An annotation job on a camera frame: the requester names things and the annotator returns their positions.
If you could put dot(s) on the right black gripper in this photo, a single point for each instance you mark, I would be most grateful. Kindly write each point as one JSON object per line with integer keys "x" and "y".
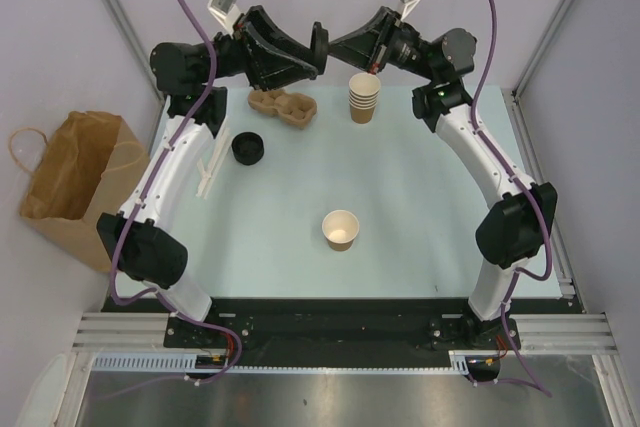
{"x": 370, "y": 47}

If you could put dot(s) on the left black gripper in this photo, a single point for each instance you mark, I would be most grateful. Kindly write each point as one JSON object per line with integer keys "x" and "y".
{"x": 269, "y": 56}

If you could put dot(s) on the black coffee cup lid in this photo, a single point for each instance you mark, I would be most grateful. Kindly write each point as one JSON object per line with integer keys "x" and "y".
{"x": 319, "y": 47}

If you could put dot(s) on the brown pulp cup carrier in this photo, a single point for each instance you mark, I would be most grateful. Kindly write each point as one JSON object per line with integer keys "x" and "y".
{"x": 295, "y": 109}

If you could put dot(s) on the single brown paper cup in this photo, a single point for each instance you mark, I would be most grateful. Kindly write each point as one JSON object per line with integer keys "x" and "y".
{"x": 340, "y": 228}

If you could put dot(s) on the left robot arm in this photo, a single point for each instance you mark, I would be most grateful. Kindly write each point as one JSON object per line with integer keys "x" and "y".
{"x": 137, "y": 237}

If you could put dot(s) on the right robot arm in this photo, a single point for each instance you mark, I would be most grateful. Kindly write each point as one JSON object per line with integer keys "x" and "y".
{"x": 514, "y": 237}

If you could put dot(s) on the stack of paper cups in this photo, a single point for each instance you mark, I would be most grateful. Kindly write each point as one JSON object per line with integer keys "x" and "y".
{"x": 364, "y": 89}

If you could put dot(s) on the stack of black lids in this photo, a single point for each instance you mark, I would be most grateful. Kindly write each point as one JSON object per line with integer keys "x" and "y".
{"x": 248, "y": 148}

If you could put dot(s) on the white wrapped straw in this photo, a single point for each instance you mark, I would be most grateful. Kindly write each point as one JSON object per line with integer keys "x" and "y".
{"x": 221, "y": 149}
{"x": 205, "y": 175}

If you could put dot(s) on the brown paper bag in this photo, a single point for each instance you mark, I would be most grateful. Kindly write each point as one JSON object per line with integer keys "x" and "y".
{"x": 90, "y": 166}

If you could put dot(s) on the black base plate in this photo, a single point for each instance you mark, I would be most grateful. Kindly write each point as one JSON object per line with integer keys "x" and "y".
{"x": 370, "y": 334}

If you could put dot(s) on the aluminium frame rail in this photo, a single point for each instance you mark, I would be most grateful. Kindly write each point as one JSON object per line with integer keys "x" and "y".
{"x": 553, "y": 334}

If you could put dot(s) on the white cable duct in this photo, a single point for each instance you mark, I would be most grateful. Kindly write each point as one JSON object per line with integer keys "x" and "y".
{"x": 196, "y": 364}

